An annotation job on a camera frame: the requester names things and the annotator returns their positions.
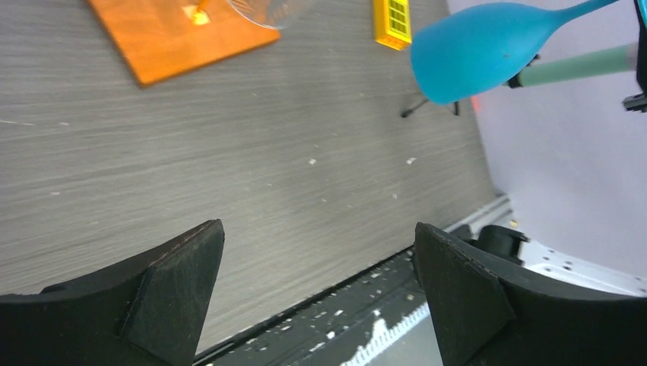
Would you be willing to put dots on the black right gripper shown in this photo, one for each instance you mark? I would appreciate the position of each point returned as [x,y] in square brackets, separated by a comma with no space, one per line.
[638,102]

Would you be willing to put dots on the mint green microphone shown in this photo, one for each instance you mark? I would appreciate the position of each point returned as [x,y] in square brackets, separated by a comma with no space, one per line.
[602,62]

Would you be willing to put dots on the gold wire glass rack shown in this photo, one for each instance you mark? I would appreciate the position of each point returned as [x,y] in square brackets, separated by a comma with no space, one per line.
[197,12]

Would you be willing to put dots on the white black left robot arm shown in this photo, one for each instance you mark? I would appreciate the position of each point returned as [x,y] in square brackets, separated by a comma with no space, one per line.
[556,262]

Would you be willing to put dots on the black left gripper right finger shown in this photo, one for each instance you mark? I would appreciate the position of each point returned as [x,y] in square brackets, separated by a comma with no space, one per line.
[489,311]

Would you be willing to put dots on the blue plastic wine glass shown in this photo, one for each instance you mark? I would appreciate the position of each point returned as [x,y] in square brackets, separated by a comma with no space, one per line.
[479,48]

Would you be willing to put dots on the orange wooden rack base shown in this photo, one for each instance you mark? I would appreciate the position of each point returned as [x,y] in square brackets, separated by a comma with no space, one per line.
[158,41]

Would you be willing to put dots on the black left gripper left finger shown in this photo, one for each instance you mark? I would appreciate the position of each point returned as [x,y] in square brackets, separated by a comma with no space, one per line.
[148,309]

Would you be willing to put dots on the yellow toy brick building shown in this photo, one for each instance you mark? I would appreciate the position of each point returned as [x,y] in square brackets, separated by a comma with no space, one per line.
[391,23]

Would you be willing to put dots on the clear ribbed wine glass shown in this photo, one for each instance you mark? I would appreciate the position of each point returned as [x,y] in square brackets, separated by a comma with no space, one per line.
[271,14]

